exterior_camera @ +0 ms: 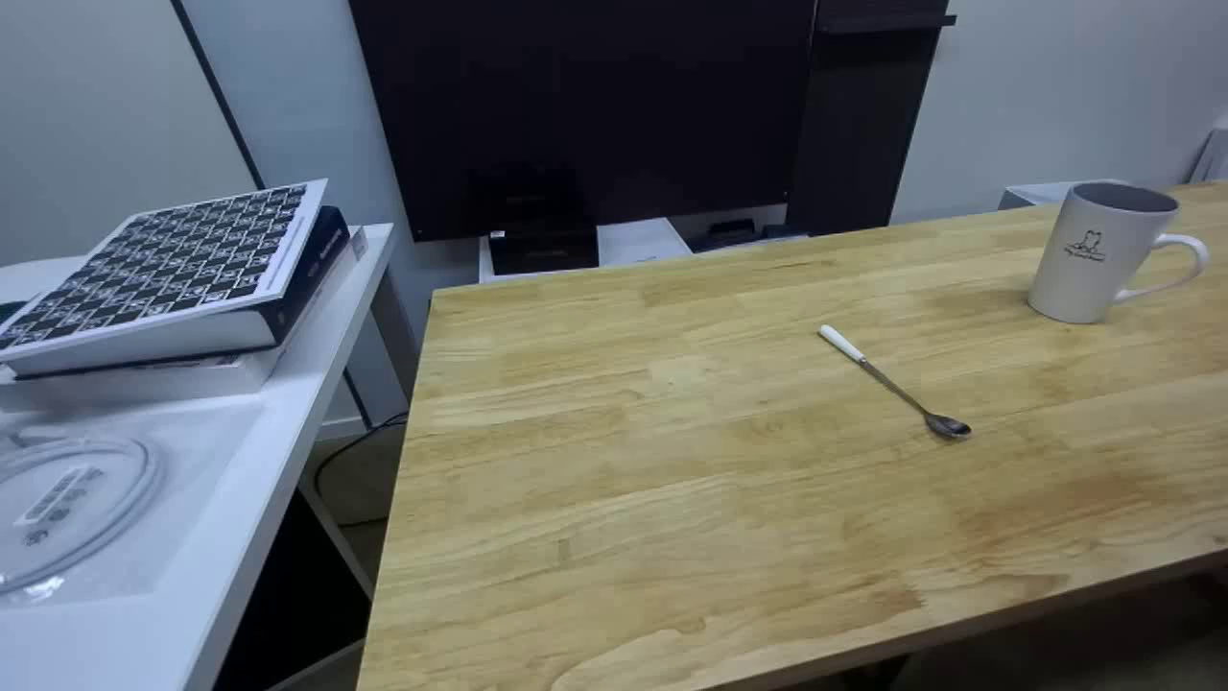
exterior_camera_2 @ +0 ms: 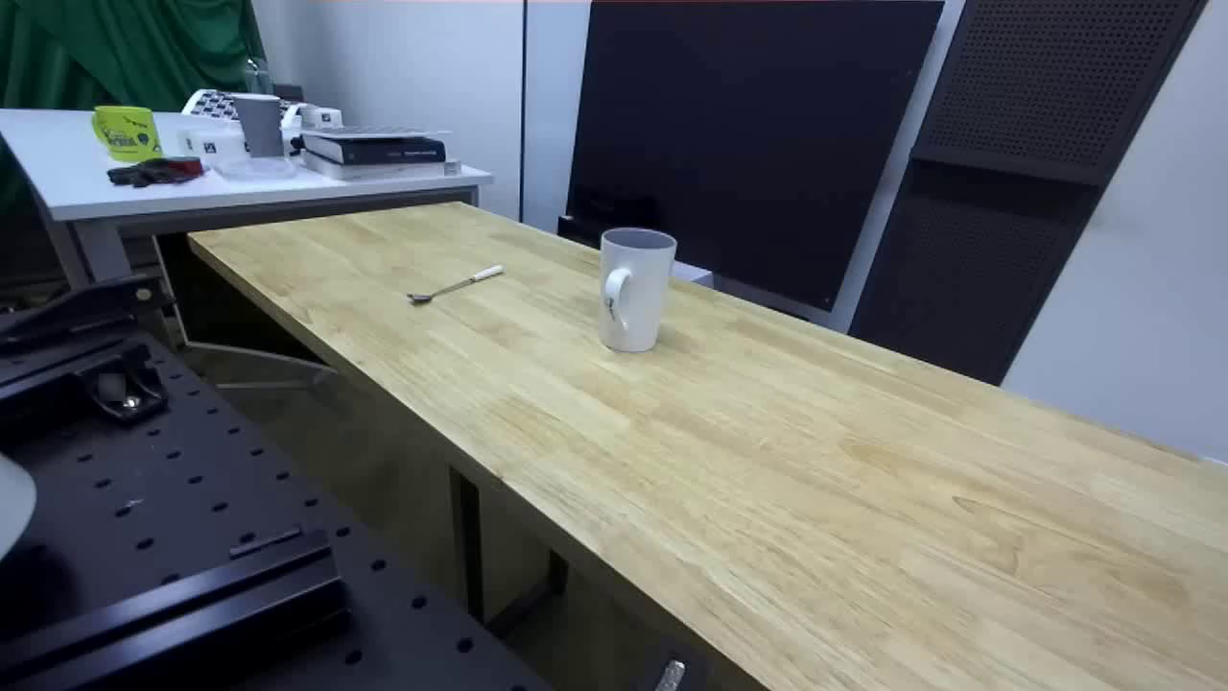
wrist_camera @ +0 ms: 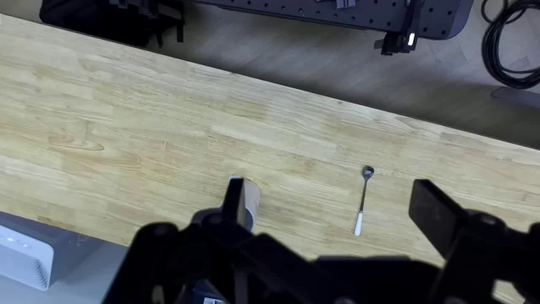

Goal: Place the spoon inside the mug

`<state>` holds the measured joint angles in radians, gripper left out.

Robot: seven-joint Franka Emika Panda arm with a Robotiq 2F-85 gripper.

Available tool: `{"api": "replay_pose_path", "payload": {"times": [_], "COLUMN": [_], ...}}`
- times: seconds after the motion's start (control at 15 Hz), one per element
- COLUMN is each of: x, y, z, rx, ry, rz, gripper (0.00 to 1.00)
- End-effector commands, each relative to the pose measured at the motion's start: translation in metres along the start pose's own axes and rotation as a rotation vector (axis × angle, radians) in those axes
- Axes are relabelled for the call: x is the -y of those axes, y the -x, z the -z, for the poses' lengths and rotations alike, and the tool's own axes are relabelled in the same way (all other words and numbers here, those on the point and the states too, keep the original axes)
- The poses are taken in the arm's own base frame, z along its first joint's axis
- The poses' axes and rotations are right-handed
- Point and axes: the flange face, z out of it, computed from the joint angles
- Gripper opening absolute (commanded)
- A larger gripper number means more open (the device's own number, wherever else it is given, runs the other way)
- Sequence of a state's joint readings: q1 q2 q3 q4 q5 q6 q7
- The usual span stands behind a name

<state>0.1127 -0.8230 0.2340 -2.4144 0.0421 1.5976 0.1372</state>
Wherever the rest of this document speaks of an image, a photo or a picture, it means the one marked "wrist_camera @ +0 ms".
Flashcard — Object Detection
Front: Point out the black equipment base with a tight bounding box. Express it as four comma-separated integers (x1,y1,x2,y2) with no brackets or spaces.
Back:
39,0,188,50

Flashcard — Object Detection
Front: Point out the black bracket with metal bolts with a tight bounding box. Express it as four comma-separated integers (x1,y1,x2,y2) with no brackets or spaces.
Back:
375,0,427,57

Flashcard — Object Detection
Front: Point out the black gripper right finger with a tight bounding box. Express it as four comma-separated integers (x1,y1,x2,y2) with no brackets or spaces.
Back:
407,177,469,262

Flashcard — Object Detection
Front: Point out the black coiled cable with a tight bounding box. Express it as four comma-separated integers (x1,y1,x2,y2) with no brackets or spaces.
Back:
481,0,540,91

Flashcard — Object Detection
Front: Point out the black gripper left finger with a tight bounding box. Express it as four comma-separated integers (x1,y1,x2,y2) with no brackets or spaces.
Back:
221,175,263,233

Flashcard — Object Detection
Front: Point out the metal spoon with white handle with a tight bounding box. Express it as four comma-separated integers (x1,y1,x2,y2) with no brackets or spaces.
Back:
351,164,377,238

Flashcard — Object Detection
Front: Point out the black perforated breadboard platform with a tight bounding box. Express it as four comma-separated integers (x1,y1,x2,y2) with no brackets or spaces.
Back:
196,0,476,42

